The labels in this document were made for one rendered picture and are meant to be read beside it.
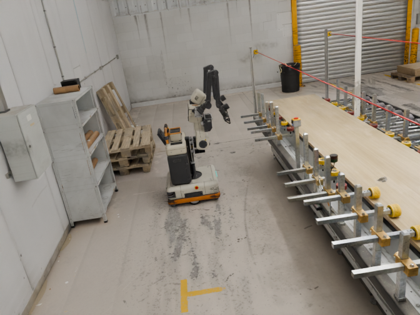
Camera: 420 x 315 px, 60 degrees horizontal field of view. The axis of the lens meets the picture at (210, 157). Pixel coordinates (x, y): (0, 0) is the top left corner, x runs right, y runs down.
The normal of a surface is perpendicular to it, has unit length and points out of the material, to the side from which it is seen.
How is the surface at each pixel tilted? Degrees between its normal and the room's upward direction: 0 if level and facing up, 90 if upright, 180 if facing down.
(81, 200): 90
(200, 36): 90
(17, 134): 90
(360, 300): 0
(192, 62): 90
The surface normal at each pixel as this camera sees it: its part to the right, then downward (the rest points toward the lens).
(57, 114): 0.08, 0.36
